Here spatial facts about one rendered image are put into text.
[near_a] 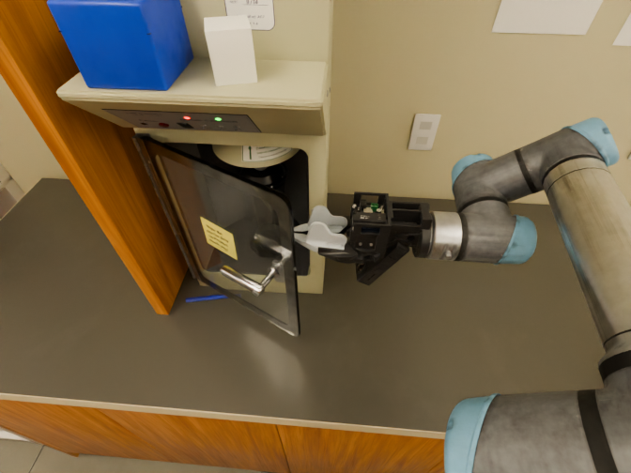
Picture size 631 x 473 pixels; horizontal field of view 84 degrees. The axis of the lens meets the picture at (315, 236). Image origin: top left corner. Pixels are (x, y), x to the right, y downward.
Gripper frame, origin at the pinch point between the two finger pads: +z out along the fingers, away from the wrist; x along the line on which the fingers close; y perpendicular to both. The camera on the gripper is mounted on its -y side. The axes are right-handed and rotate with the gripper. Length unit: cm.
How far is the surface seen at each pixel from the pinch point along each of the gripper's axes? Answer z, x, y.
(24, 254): 80, -18, -34
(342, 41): -5, -55, 11
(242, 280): 9.2, 4.3, -7.1
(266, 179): 8.6, -17.7, -2.8
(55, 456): 105, 16, -128
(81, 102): 26.1, -0.7, 21.3
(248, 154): 10.1, -13.5, 6.1
